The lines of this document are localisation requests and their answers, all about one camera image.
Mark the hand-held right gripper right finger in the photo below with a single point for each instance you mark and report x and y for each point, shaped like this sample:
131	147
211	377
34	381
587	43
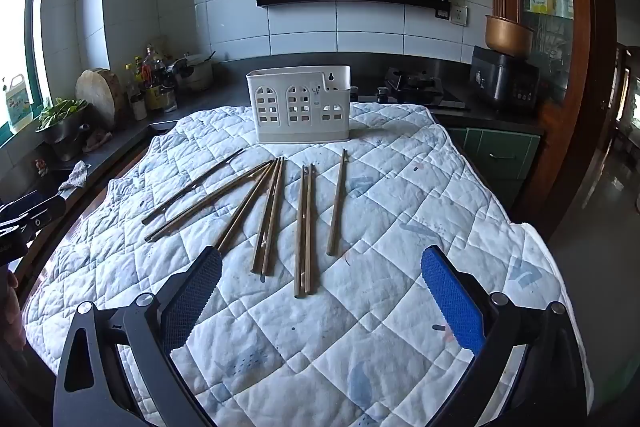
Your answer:
452	302

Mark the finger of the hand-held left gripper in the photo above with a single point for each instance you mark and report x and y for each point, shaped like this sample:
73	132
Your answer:
40	217
20	203

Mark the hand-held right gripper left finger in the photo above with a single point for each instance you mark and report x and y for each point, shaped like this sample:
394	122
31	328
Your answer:
195	297

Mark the wooden chopstick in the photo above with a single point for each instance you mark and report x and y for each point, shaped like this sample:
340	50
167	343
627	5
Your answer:
301	232
265	214
192	187
310	229
337	202
274	216
248	209
207	202
239	212

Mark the white plastic utensil holder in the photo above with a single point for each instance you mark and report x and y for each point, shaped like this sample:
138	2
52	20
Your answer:
300	79

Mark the person's left hand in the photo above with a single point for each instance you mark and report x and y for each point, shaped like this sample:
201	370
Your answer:
11	312

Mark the grey dish cloth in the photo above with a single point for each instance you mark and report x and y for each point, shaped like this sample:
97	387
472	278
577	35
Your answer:
75	177

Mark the metal bowl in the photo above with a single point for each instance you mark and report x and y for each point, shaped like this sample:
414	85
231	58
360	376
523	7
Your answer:
62	134

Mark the pink rag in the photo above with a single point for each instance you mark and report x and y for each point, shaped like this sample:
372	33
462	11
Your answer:
97	141

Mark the white detergent bottle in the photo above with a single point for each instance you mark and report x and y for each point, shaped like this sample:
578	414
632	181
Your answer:
17	104

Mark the white quilted blanket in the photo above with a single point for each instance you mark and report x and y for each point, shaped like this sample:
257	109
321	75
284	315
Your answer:
350	357

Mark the round wooden cutting board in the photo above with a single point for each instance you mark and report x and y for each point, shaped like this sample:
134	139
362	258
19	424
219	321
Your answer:
97	94

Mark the small white bottle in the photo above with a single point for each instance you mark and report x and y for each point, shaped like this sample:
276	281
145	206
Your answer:
137	107

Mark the green cupboard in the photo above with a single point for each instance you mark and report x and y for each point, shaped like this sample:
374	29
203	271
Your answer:
500	157

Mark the jar with yellow label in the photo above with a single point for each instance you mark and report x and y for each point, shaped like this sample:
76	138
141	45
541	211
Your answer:
155	98

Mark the window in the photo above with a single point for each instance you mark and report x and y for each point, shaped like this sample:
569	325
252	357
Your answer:
15	32

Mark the small glass jar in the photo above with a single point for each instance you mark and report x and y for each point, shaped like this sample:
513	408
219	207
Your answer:
171	99

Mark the red sauce bottle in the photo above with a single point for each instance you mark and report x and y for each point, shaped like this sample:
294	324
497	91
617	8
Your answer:
146	76

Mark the clear oil bottle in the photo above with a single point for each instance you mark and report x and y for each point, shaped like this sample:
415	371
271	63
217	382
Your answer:
154	59

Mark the steel pot with lid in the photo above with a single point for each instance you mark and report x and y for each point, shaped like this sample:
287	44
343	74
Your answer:
192	74

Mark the black gas stove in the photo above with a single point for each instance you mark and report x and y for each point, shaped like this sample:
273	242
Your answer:
415	87

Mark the black rice cooker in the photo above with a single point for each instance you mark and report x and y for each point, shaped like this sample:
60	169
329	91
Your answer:
500	79

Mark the copper inner pot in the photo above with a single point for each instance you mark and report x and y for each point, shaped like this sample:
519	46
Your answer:
507	37

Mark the wooden glass-door cabinet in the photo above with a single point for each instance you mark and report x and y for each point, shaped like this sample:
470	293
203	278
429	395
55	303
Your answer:
582	57

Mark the white wall socket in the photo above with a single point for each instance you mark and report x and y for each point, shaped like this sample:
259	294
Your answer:
458	14

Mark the black wall switch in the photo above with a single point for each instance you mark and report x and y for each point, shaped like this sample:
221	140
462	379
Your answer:
441	13

